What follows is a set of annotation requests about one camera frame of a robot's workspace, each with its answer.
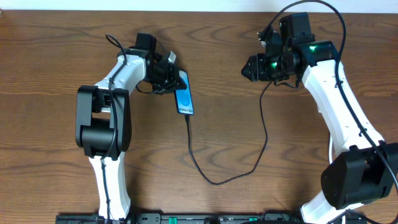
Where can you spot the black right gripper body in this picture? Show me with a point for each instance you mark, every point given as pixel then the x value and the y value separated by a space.
pixel 255 68

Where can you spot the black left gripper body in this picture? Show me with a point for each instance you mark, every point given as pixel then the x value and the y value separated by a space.
pixel 171 77

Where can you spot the blue Galaxy smartphone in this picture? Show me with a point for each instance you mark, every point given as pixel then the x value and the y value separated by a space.
pixel 183 97

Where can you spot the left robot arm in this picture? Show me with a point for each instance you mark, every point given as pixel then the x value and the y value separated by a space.
pixel 103 127

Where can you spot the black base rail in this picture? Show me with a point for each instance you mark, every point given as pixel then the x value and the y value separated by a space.
pixel 156 218

